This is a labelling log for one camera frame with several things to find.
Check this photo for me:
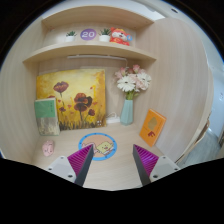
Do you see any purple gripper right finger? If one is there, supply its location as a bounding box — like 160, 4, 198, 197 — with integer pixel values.
132, 143, 181, 187

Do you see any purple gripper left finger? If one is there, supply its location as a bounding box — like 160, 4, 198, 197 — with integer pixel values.
45, 143, 95, 187

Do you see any round blue cartoon mouse pad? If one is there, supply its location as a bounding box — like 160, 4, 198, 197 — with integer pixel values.
78, 133, 117, 161

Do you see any pink pig-shaped mouse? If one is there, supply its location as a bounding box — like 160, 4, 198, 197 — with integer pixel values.
42, 140, 54, 157

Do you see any orange book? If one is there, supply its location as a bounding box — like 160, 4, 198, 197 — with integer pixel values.
140, 109, 166, 147

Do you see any teal vase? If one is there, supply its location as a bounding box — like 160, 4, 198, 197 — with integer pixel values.
120, 100, 133, 126

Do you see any white power strip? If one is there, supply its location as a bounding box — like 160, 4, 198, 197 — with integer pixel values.
106, 112, 120, 124

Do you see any green book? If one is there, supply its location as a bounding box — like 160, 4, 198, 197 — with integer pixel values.
34, 98, 60, 136

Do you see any yellow poppy flower painting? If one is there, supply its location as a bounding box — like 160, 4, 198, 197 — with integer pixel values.
36, 69, 106, 130

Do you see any pink and white flower bouquet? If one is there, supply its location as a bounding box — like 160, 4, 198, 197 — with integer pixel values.
115, 64, 152, 100

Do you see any small potted plant left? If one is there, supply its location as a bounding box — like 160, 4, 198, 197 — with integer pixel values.
65, 31, 77, 42

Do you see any small potted plant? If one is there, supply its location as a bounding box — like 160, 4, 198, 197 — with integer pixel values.
65, 31, 77, 42
99, 28, 111, 42

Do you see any small potted plant right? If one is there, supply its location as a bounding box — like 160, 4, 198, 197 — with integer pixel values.
99, 28, 111, 42

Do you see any purple round number sign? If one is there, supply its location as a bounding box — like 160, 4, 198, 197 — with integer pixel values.
80, 28, 96, 41

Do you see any red plush toy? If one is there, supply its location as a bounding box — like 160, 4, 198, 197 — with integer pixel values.
110, 27, 132, 46

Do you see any wooden wall shelf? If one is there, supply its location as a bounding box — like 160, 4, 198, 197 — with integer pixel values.
24, 5, 155, 63

